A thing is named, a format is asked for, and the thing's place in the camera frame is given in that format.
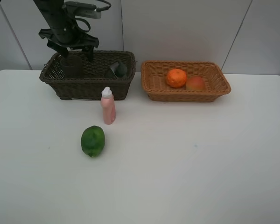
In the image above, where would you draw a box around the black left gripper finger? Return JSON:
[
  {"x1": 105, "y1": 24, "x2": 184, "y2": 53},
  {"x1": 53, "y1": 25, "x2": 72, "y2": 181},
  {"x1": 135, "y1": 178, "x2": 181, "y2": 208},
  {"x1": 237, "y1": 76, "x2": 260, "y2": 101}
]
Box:
[
  {"x1": 82, "y1": 46, "x2": 94, "y2": 60},
  {"x1": 47, "y1": 41, "x2": 69, "y2": 58}
]

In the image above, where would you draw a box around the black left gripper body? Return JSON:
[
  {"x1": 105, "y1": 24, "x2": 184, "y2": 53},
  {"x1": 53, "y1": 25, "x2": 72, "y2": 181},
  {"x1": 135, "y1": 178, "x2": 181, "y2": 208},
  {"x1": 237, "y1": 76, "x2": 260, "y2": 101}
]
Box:
[{"x1": 39, "y1": 24, "x2": 99, "y2": 49}]

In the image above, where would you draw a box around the translucent purple plastic cup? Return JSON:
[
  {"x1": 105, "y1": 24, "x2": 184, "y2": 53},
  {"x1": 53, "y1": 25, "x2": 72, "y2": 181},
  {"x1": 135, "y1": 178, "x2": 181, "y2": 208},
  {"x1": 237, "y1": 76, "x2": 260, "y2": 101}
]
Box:
[{"x1": 60, "y1": 55, "x2": 83, "y2": 78}]

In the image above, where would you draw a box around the dark green pump bottle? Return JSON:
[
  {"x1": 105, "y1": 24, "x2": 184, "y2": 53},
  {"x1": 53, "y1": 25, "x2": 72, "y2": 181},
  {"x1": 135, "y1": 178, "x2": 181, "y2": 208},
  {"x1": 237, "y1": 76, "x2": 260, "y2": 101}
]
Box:
[{"x1": 104, "y1": 60, "x2": 127, "y2": 79}]

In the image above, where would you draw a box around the pink bottle white cap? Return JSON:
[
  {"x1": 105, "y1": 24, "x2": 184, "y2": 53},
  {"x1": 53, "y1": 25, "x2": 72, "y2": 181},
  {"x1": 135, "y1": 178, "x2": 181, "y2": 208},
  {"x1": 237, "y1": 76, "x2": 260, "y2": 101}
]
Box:
[{"x1": 100, "y1": 87, "x2": 116, "y2": 125}]

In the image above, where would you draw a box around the orange tangerine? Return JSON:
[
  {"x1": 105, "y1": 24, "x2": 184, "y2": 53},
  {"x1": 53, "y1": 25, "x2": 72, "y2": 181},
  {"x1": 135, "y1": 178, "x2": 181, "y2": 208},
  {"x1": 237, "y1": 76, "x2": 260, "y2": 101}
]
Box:
[{"x1": 166, "y1": 69, "x2": 187, "y2": 88}]

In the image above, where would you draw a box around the red orange peach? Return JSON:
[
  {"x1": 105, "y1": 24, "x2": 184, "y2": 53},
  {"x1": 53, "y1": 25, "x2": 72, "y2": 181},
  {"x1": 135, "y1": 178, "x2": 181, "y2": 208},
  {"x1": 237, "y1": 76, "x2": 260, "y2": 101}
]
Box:
[{"x1": 185, "y1": 76, "x2": 206, "y2": 91}]

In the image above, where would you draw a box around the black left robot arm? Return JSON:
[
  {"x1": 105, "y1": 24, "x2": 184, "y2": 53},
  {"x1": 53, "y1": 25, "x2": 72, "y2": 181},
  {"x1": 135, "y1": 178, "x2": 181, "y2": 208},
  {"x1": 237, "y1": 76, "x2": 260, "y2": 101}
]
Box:
[{"x1": 34, "y1": 0, "x2": 108, "y2": 61}]

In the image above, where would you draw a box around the dark brown wicker basket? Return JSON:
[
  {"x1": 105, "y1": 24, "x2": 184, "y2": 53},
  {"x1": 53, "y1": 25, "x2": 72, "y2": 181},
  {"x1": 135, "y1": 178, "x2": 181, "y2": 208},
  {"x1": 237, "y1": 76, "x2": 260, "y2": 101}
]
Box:
[{"x1": 39, "y1": 50, "x2": 136, "y2": 100}]

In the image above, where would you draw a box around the light brown wicker basket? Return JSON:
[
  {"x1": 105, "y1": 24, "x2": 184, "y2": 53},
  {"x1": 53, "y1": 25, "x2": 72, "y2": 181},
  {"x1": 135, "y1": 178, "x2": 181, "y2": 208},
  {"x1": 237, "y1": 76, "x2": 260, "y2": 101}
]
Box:
[{"x1": 141, "y1": 60, "x2": 231, "y2": 102}]

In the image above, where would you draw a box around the green lime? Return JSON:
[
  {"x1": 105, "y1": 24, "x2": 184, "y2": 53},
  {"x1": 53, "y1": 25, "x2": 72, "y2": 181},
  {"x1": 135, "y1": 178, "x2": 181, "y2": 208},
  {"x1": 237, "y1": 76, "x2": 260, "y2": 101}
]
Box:
[{"x1": 80, "y1": 126, "x2": 105, "y2": 158}]

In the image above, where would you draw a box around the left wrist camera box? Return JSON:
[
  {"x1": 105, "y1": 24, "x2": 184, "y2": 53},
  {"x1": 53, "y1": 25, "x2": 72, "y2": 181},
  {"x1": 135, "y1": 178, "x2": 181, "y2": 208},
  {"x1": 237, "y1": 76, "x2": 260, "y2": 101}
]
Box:
[{"x1": 65, "y1": 1, "x2": 101, "y2": 19}]

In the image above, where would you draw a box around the blue black cable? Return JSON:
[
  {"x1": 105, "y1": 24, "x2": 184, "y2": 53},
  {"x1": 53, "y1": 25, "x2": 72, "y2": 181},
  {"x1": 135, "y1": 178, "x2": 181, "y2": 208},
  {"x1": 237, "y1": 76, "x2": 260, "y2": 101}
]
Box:
[{"x1": 76, "y1": 0, "x2": 112, "y2": 32}]

